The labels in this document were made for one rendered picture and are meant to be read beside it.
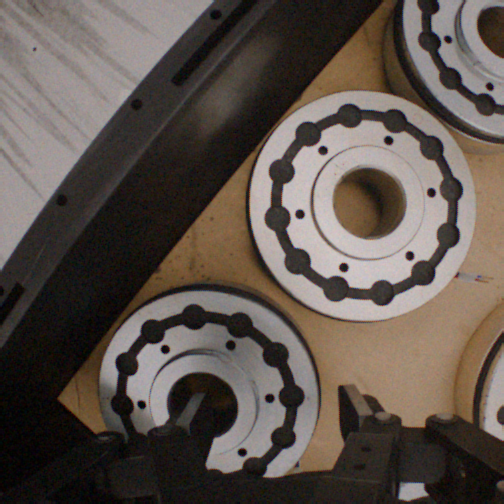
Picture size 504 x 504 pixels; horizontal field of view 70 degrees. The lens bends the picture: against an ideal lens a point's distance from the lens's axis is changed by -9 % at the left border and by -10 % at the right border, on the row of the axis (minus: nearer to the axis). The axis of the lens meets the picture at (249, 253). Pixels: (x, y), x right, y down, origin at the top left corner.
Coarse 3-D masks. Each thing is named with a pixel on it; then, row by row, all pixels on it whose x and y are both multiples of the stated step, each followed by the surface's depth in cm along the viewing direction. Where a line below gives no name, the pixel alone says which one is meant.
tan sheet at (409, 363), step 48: (240, 192) 20; (336, 192) 20; (480, 192) 19; (192, 240) 20; (240, 240) 20; (480, 240) 19; (144, 288) 20; (480, 288) 19; (336, 336) 20; (384, 336) 19; (432, 336) 19; (96, 384) 21; (192, 384) 20; (336, 384) 20; (384, 384) 20; (432, 384) 19; (96, 432) 21; (336, 432) 20
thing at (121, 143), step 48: (240, 0) 10; (288, 0) 10; (192, 48) 10; (240, 48) 10; (144, 96) 10; (192, 96) 10; (96, 144) 10; (144, 144) 10; (96, 192) 10; (48, 240) 10; (0, 288) 11; (48, 288) 11; (0, 336) 10
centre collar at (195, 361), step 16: (192, 352) 17; (208, 352) 17; (160, 368) 17; (176, 368) 16; (192, 368) 16; (208, 368) 16; (224, 368) 16; (240, 368) 16; (160, 384) 17; (176, 384) 17; (240, 384) 16; (160, 400) 17; (240, 400) 16; (256, 400) 16; (160, 416) 17; (240, 416) 16; (256, 416) 16; (224, 432) 16; (240, 432) 16; (224, 448) 16
